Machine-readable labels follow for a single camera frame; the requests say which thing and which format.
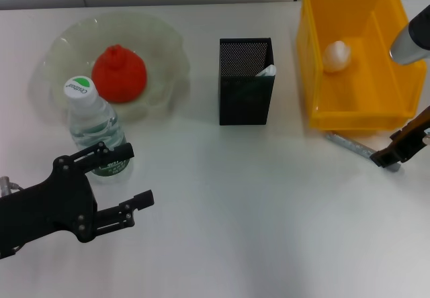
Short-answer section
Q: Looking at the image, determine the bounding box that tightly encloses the red-orange fruit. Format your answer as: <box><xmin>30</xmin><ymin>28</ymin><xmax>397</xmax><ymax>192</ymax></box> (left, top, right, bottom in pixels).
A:
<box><xmin>91</xmin><ymin>44</ymin><xmax>148</xmax><ymax>103</ymax></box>

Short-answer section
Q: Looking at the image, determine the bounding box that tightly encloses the left gripper cable with plug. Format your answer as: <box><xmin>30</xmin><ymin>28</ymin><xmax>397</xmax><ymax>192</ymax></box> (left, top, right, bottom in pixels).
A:
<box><xmin>0</xmin><ymin>176</ymin><xmax>26</xmax><ymax>197</ymax></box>

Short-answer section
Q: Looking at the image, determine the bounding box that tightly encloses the translucent glass fruit plate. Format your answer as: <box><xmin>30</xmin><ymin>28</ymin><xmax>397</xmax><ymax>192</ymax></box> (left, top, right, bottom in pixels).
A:
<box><xmin>32</xmin><ymin>11</ymin><xmax>193</xmax><ymax>123</ymax></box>

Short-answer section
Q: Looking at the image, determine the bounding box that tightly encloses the grey marker pen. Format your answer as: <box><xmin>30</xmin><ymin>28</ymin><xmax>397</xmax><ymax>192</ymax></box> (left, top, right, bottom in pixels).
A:
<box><xmin>324</xmin><ymin>132</ymin><xmax>402</xmax><ymax>174</ymax></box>

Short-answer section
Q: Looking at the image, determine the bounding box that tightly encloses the water bottle green label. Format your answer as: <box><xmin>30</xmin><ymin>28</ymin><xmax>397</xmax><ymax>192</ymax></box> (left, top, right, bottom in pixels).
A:
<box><xmin>63</xmin><ymin>75</ymin><xmax>134</xmax><ymax>185</ymax></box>

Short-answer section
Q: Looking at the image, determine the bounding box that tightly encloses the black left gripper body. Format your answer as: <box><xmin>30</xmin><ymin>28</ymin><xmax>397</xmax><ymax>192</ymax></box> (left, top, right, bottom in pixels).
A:
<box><xmin>0</xmin><ymin>156</ymin><xmax>99</xmax><ymax>258</ymax></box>

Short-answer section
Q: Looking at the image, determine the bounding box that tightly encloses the yellow plastic bin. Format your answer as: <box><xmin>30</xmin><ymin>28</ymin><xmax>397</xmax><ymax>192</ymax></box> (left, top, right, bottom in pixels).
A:
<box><xmin>295</xmin><ymin>0</ymin><xmax>425</xmax><ymax>134</ymax></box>

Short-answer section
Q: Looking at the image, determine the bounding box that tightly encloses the green utility knife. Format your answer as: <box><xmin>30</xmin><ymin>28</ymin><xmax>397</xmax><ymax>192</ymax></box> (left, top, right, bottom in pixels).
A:
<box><xmin>255</xmin><ymin>64</ymin><xmax>277</xmax><ymax>78</ymax></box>

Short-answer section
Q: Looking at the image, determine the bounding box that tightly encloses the black mesh pen holder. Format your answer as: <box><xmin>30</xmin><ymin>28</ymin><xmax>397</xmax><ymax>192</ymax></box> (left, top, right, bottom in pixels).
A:
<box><xmin>218</xmin><ymin>37</ymin><xmax>276</xmax><ymax>126</ymax></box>

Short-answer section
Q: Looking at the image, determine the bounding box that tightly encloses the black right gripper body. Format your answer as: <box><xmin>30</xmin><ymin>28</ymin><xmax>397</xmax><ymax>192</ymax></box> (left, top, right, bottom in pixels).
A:
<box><xmin>389</xmin><ymin>105</ymin><xmax>430</xmax><ymax>163</ymax></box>

